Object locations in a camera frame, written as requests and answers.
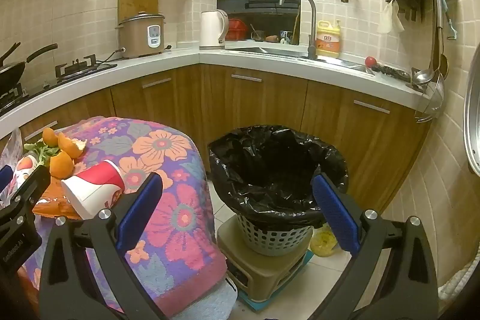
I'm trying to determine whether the white red printed packet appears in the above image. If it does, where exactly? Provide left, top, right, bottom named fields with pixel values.
left=0, top=129, right=43, bottom=208

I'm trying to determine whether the blue handled kitchen tool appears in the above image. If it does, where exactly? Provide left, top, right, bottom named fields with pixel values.
left=437, top=0, right=458, bottom=40

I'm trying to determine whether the black scrub brush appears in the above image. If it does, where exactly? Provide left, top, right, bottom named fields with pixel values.
left=371, top=64, right=412, bottom=82

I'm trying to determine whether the white perforated plastic basket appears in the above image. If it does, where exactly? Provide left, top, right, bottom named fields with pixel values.
left=235, top=213, right=315, bottom=257

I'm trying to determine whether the floral printed blanket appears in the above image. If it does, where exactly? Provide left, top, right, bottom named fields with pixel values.
left=7, top=116, right=229, bottom=320

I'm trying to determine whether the steel kitchen faucet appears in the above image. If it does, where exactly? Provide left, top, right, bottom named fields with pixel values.
left=279, top=0, right=319, bottom=60

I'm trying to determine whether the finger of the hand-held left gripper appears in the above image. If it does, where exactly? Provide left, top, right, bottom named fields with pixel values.
left=0, top=165, right=14, bottom=194
left=0, top=163, right=52, bottom=227

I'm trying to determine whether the wooden kitchen base cabinet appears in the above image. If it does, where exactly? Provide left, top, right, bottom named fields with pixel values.
left=0, top=63, right=432, bottom=212

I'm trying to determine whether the black wok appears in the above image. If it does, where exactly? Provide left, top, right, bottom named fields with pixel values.
left=0, top=43, right=59, bottom=90

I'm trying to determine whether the steel kitchen sink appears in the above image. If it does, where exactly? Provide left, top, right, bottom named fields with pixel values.
left=221, top=46, right=376, bottom=77

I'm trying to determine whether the white hanging cloth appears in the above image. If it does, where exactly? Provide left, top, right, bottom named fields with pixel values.
left=377, top=1, right=406, bottom=34

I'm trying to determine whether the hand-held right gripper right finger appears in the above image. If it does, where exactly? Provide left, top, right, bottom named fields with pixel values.
left=310, top=172, right=440, bottom=320

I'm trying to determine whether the yellow plastic bag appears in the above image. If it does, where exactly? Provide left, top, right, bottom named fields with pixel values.
left=309, top=224, right=339, bottom=256

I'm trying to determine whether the brown rice cooker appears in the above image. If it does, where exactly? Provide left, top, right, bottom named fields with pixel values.
left=115, top=12, right=172, bottom=60

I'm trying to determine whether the red plastic basket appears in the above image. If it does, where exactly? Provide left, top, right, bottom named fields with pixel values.
left=225, top=19, right=250, bottom=41

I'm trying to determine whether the orange peel piece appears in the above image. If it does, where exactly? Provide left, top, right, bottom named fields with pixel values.
left=57, top=133, right=88, bottom=159
left=49, top=151, right=76, bottom=179
left=42, top=127, right=59, bottom=147

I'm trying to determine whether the red white paper cup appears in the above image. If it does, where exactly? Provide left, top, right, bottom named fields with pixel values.
left=61, top=160, right=126, bottom=220

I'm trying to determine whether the black gas stove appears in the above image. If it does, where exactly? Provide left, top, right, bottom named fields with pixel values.
left=0, top=55, right=118, bottom=111

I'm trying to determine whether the steel ladle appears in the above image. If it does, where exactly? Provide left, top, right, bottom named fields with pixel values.
left=412, top=0, right=445, bottom=86

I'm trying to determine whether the yellow dish soap bottle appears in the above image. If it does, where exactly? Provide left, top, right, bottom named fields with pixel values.
left=316, top=19, right=342, bottom=59

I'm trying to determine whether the white towel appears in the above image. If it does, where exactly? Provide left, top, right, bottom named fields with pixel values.
left=439, top=256, right=480, bottom=303

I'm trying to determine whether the wire skimmer strainer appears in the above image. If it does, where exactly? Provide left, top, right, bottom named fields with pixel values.
left=414, top=78, right=447, bottom=123

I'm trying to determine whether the wooden cutting board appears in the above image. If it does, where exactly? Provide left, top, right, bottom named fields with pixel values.
left=118, top=0, right=159, bottom=29

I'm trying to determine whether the green bok choy leaf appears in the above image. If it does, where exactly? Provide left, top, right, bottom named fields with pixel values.
left=23, top=140, right=61, bottom=168

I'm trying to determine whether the beige plastic stool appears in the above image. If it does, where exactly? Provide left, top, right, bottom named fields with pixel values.
left=217, top=219, right=313, bottom=302

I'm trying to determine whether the orange snack packet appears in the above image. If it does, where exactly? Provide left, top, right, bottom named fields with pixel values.
left=32, top=178, right=81, bottom=220

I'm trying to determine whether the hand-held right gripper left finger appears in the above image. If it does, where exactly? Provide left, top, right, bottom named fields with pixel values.
left=37, top=173, right=170, bottom=320

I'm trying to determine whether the pale blue cloth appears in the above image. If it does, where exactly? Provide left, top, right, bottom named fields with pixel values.
left=176, top=277, right=238, bottom=320

